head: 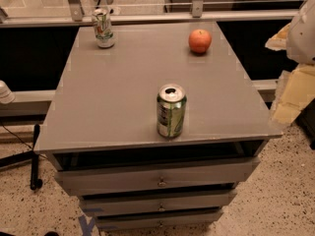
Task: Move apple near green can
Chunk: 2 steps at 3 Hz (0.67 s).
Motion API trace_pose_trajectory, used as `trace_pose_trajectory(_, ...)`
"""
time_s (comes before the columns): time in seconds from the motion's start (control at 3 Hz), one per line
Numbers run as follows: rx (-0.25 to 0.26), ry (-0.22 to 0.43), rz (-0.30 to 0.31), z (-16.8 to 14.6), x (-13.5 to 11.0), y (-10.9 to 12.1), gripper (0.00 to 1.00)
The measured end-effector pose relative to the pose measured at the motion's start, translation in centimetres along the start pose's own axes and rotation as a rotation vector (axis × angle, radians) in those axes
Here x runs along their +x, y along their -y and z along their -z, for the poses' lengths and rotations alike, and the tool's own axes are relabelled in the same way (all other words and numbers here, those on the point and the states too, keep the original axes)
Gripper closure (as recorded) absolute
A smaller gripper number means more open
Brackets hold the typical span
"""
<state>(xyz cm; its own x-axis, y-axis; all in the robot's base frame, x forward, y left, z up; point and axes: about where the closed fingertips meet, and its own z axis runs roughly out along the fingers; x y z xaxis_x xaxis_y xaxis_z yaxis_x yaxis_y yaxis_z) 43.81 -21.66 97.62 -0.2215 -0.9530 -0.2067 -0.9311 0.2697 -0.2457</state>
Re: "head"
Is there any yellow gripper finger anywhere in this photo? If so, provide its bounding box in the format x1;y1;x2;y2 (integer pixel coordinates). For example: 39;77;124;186
271;64;315;125
265;24;290;51

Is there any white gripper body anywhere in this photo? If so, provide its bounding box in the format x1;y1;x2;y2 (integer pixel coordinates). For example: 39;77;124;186
286;0;315;65

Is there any green soda can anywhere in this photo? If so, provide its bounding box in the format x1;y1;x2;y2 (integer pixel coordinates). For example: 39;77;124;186
157;84;187;139

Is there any red apple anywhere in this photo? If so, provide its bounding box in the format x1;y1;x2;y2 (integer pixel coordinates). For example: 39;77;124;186
188;29;212;54

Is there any black tripod stand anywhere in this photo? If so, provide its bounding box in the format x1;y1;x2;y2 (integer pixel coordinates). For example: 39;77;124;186
0;124;42;191

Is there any top grey drawer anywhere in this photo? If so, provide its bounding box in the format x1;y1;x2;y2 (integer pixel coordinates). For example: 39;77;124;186
55;157;260;196

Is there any white cylinder object at left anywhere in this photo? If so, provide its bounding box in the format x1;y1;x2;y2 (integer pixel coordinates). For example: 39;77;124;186
0;81;15;104

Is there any middle grey drawer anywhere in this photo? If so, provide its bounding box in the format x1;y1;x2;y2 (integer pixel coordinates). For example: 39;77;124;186
80;190;236;216

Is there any grey drawer cabinet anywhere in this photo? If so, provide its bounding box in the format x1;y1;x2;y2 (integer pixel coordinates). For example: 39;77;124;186
33;21;284;232

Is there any grey drawer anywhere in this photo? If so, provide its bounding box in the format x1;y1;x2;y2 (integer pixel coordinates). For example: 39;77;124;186
55;157;260;196
95;208;222;231
80;190;236;216

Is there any bottom grey drawer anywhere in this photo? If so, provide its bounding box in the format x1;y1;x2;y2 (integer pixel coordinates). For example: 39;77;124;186
95;208;222;231

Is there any white soda can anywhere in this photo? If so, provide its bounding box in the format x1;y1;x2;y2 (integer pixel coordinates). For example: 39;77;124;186
92;8;115;48

